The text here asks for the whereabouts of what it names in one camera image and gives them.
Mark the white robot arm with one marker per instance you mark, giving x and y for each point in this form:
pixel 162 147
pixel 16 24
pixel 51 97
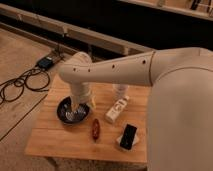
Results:
pixel 180 105

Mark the white rectangular carton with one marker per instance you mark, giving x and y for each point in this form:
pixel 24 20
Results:
pixel 116 109

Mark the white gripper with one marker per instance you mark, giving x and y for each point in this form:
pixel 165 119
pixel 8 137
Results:
pixel 81 93

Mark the black power adapter box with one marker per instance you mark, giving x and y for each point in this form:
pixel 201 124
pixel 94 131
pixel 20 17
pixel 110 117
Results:
pixel 45 63

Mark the clear plastic cup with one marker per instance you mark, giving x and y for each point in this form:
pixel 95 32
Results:
pixel 120 90

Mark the dark ceramic bowl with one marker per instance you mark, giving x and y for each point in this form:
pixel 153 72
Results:
pixel 66 114

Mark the black box on white base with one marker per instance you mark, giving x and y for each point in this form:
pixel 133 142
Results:
pixel 129 138

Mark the wooden table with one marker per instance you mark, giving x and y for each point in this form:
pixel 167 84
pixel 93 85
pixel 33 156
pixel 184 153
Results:
pixel 50 137

